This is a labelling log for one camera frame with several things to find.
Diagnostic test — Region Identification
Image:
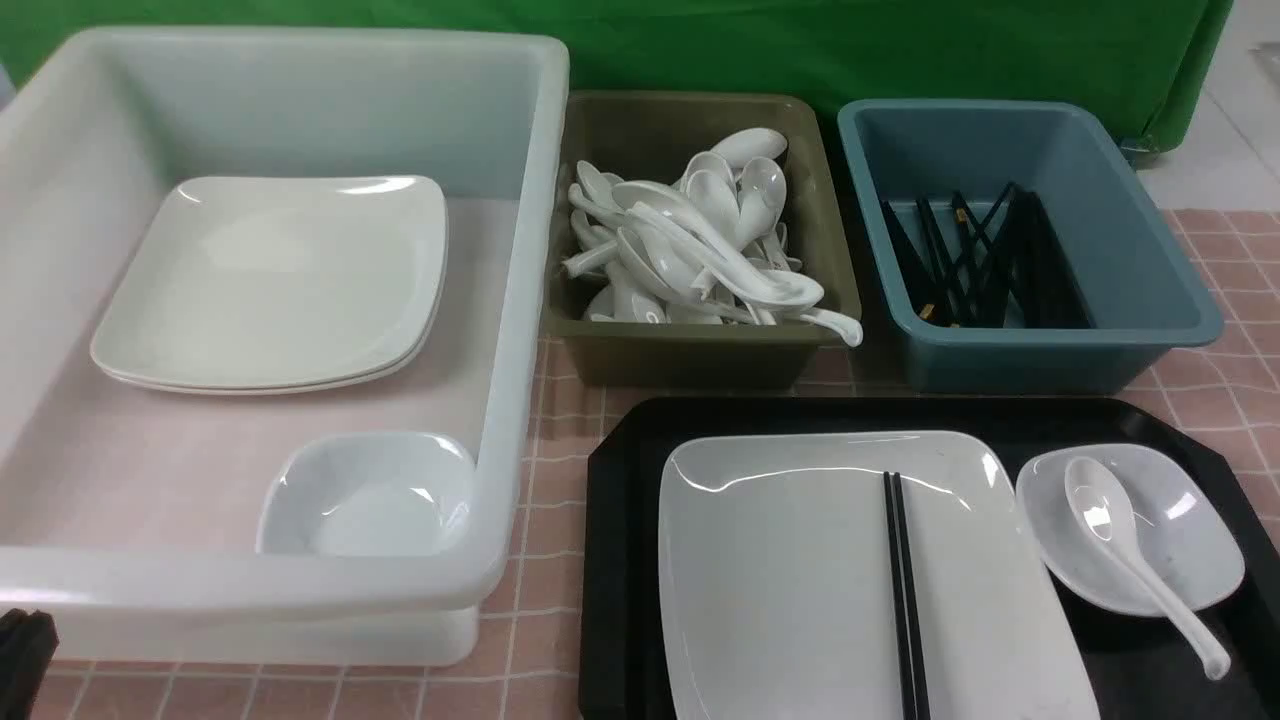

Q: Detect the small white bowl in tub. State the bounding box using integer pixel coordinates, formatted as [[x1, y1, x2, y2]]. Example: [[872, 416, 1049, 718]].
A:
[[255, 430, 476, 557]]

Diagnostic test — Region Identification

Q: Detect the white plate in tub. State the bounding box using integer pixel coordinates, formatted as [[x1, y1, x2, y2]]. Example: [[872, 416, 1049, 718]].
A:
[[90, 176, 448, 395], [90, 281, 445, 397]]

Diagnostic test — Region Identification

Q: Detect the blue chopstick bin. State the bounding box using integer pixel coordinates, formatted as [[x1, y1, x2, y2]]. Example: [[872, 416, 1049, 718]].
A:
[[837, 97, 1224, 395]]

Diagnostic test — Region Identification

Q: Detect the pile of black chopsticks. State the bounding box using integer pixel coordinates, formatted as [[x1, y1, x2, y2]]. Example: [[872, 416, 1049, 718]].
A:
[[879, 182, 1094, 331]]

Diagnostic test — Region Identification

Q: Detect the white square rice plate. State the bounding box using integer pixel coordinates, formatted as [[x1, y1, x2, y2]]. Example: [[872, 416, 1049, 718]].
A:
[[655, 430, 1100, 719]]

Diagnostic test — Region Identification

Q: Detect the large translucent white tub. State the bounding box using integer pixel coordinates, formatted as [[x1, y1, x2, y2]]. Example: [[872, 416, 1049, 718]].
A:
[[3, 26, 570, 666]]

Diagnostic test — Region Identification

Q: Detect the top white plate in tub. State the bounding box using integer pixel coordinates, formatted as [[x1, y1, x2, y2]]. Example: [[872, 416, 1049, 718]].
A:
[[90, 176, 448, 395]]

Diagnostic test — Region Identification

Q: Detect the pink checkered tablecloth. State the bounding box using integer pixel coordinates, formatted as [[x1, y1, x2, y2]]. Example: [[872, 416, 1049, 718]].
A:
[[35, 209, 1277, 719]]

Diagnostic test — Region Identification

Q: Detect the green backdrop cloth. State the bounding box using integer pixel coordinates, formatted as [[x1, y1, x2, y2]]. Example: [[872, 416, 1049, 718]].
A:
[[1, 1, 1233, 151]]

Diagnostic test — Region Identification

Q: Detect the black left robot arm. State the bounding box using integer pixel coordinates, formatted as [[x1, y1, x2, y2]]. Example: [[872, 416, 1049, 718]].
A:
[[1, 609, 59, 719]]

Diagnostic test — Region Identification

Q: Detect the small white bowl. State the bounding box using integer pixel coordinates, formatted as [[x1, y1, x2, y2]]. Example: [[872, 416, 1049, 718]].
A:
[[255, 430, 476, 557], [1015, 443, 1245, 618]]

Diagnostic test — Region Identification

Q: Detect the lower white plate in tub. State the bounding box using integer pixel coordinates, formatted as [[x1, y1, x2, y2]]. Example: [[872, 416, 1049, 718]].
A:
[[90, 281, 445, 397]]

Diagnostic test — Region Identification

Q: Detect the olive green spoon bin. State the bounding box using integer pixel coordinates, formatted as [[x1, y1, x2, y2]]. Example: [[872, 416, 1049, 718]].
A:
[[541, 91, 861, 389]]

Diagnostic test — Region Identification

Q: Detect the white soup spoon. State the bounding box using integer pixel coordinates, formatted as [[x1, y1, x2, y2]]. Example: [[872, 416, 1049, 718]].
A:
[[1064, 456, 1233, 682]]

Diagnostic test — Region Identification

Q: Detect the pile of white spoons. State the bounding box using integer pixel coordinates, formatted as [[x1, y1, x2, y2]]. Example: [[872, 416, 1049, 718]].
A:
[[561, 127, 864, 348]]

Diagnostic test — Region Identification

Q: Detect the black serving tray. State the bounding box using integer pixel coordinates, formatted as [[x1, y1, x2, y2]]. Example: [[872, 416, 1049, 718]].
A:
[[579, 397, 1279, 719]]

